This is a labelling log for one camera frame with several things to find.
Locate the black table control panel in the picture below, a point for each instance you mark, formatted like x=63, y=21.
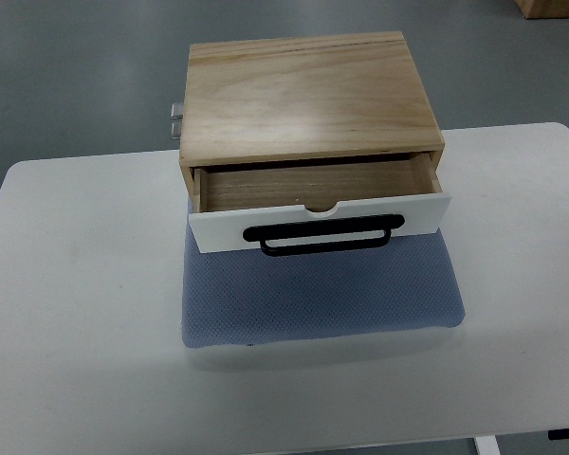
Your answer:
x=558, y=434

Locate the white table leg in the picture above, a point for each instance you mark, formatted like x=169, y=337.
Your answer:
x=486, y=445

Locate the white drawer black handle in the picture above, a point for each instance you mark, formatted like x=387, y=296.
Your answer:
x=247, y=206

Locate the metal clamp behind cabinet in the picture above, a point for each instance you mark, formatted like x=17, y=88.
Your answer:
x=176, y=116

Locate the blue-grey foam cushion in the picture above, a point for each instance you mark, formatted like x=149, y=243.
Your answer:
x=258, y=276

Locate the wooden box in corner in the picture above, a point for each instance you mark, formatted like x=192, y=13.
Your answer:
x=544, y=9

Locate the wooden drawer cabinet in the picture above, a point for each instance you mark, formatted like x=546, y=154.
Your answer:
x=324, y=97

